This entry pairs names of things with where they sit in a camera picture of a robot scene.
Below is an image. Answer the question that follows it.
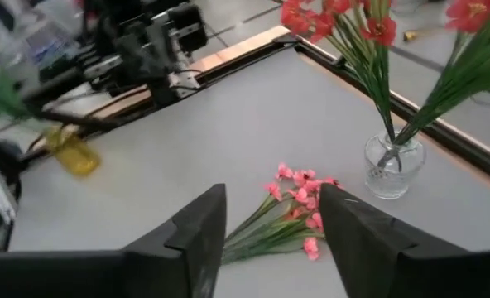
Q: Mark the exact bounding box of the small-blossom pink flower bunch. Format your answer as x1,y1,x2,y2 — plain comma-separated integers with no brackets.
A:
221,161,341,266

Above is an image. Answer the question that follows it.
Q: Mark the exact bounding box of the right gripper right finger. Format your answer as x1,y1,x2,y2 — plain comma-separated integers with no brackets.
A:
319,184,490,298

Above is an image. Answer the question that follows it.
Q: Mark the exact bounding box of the yellow glass vase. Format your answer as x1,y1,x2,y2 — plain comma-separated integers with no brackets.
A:
46,126,102,178

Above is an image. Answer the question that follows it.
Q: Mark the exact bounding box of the clear glass vase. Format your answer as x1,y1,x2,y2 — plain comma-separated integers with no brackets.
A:
363,130,427,201

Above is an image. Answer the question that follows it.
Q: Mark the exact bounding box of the yellow cord with plug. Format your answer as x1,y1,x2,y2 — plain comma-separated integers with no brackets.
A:
401,25,443,42

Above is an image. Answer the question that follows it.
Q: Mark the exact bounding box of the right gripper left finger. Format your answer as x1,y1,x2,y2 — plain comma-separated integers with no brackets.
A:
0,184,228,298

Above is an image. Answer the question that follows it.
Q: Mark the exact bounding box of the red artificial flower bunch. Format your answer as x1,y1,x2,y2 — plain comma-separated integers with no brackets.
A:
393,0,490,146
280,0,398,144

